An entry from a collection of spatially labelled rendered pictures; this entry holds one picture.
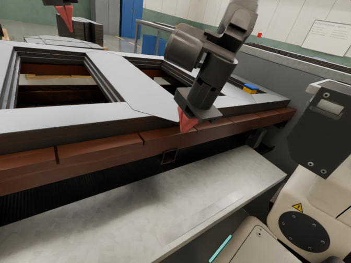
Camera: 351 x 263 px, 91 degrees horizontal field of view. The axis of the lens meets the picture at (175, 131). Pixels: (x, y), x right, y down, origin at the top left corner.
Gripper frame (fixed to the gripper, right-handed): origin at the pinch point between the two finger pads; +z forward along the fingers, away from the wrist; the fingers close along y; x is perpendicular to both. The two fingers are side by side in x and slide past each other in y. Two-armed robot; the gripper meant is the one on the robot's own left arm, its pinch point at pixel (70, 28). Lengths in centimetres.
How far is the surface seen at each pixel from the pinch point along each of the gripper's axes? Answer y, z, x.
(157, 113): -12.2, 14.5, 37.0
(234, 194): -27, 36, 59
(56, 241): 18, 27, 51
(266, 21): -850, 120, -511
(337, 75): -98, 17, 46
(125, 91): -8.7, 14.4, 21.1
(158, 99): -16.8, 15.9, 28.4
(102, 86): -3.8, 17.5, 7.8
